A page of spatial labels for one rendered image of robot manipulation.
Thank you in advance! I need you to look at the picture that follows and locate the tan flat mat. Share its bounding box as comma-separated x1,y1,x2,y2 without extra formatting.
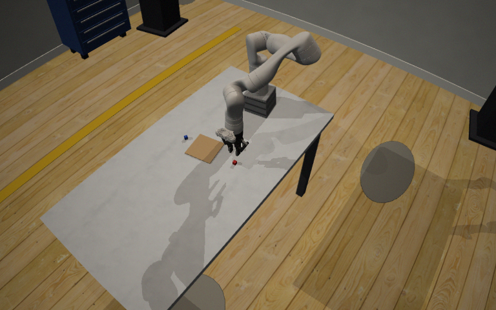
185,134,224,164

